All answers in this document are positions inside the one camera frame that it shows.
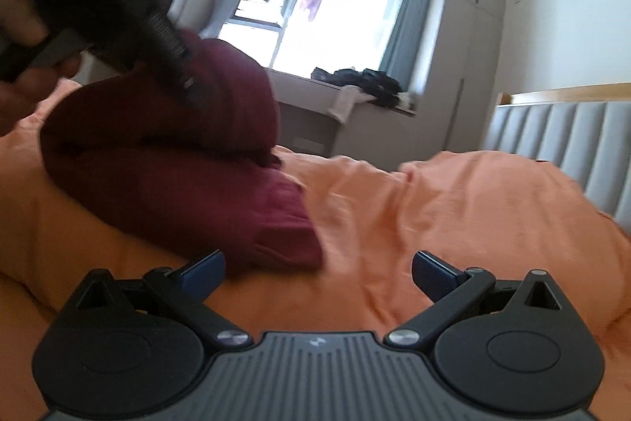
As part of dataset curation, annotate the grey window bench cabinet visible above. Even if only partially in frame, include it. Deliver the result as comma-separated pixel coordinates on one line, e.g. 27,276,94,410
267,69,450,171

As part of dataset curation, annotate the pile of dark clothes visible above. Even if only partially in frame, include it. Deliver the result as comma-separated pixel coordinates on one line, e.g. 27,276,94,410
310,67,403,109

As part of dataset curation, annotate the person's left hand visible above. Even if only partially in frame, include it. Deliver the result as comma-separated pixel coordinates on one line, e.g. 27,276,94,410
0,0,86,139

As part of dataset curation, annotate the window with open pane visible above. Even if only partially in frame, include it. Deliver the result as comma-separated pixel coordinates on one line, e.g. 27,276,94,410
218,0,402,77

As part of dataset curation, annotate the orange bed duvet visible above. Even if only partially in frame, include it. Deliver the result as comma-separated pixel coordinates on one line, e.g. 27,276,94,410
1,80,630,420

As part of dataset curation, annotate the tall grey right wardrobe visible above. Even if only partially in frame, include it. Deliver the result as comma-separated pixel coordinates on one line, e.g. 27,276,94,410
410,0,506,159

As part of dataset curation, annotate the right grey-blue curtain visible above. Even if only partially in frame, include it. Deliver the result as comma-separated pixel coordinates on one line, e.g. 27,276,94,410
380,0,430,91

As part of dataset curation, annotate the dark red garment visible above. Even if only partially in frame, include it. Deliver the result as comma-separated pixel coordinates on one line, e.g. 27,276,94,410
39,32,324,276

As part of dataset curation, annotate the grey padded headboard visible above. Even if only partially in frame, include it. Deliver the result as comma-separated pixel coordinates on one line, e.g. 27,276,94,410
481,82,630,232

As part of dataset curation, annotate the purple garment outside window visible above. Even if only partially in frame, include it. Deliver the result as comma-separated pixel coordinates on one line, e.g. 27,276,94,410
304,0,322,20

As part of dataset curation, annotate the white cloth hanging off ledge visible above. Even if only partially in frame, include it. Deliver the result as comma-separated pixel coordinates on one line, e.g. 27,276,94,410
327,84,375,125

